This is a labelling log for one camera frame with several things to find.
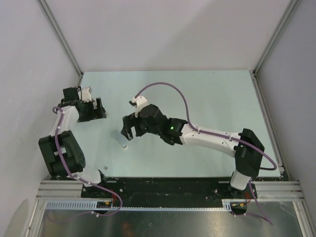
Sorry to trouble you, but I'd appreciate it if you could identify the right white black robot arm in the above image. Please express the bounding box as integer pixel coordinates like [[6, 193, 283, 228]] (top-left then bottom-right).
[[121, 104, 265, 198]]

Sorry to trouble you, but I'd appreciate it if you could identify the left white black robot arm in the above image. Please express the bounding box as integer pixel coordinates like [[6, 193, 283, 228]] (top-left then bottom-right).
[[39, 86, 109, 198]]

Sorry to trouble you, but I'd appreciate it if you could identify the light blue stapler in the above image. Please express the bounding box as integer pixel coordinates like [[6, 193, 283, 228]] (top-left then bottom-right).
[[111, 131, 128, 150]]

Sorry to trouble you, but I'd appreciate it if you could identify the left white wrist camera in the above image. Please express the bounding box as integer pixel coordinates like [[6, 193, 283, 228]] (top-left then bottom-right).
[[79, 86, 93, 103]]

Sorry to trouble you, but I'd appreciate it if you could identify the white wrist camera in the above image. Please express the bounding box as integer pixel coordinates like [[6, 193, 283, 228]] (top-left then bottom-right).
[[79, 86, 93, 103], [129, 95, 149, 112]]

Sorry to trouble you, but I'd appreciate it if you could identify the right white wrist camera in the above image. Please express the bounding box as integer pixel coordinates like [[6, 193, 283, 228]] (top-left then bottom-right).
[[129, 95, 149, 112]]

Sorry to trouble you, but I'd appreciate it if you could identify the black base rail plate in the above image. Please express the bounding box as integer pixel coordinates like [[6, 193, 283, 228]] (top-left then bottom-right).
[[81, 177, 256, 208]]

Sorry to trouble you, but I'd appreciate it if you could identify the white slotted cable duct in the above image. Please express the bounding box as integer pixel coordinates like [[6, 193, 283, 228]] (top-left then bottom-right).
[[43, 198, 234, 213]]

